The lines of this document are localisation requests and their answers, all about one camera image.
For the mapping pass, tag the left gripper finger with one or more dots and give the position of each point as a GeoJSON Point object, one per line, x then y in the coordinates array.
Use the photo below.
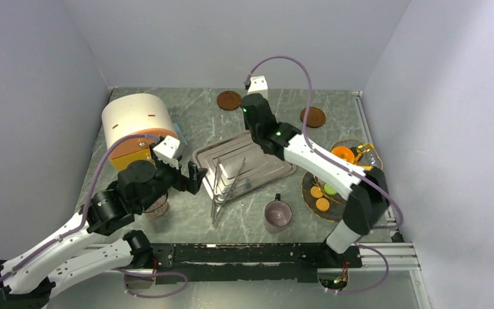
{"type": "Point", "coordinates": [191, 172]}
{"type": "Point", "coordinates": [197, 176]}

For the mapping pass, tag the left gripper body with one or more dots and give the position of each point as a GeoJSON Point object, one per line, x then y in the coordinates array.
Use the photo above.
{"type": "Point", "coordinates": [173, 177]}

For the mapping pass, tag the metal tongs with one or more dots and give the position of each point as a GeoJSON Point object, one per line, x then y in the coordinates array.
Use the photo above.
{"type": "Point", "coordinates": [225, 180]}

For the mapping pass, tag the orange biscuit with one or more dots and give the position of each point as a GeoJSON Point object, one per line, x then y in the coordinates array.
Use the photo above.
{"type": "Point", "coordinates": [322, 204]}
{"type": "Point", "coordinates": [316, 192]}

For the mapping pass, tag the orange biscuit front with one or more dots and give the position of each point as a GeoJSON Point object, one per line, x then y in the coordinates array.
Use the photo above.
{"type": "Point", "coordinates": [322, 204]}

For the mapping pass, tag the orange donut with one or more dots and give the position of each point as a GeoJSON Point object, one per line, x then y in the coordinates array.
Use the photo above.
{"type": "Point", "coordinates": [344, 153]}

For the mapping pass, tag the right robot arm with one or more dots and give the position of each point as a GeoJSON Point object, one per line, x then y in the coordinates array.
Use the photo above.
{"type": "Point", "coordinates": [365, 192]}

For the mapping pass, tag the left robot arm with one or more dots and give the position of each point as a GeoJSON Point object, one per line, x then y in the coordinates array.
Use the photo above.
{"type": "Point", "coordinates": [33, 278]}

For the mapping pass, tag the steel tray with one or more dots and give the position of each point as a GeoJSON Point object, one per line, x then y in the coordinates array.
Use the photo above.
{"type": "Point", "coordinates": [259, 169]}

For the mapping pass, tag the light blue object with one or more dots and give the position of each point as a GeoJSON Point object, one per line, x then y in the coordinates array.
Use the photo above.
{"type": "Point", "coordinates": [179, 132]}

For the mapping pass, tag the cream bread box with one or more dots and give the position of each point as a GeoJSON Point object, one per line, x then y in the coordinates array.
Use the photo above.
{"type": "Point", "coordinates": [139, 113]}

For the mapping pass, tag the brown coaster far left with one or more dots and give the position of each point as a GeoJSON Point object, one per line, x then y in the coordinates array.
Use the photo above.
{"type": "Point", "coordinates": [229, 100]}

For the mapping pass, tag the brown coaster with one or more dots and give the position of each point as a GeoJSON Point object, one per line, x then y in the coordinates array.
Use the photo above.
{"type": "Point", "coordinates": [229, 100]}
{"type": "Point", "coordinates": [313, 117]}

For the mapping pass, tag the purple mug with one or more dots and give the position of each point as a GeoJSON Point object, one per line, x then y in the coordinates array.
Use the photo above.
{"type": "Point", "coordinates": [277, 215]}

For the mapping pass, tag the brown coaster right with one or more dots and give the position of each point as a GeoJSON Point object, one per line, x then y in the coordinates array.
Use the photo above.
{"type": "Point", "coordinates": [313, 117]}

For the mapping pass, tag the small glass plate gold rim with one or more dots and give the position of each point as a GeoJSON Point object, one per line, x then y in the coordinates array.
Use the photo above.
{"type": "Point", "coordinates": [366, 155]}

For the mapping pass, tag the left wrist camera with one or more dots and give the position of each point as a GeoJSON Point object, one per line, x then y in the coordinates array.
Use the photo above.
{"type": "Point", "coordinates": [167, 151]}

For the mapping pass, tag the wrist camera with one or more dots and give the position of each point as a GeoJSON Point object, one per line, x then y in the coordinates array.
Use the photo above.
{"type": "Point", "coordinates": [167, 151]}
{"type": "Point", "coordinates": [258, 84]}

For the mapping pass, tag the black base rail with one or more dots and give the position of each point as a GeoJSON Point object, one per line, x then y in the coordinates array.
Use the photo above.
{"type": "Point", "coordinates": [247, 261]}

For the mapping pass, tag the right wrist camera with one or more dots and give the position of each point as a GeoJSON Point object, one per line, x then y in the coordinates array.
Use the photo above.
{"type": "Point", "coordinates": [258, 84]}

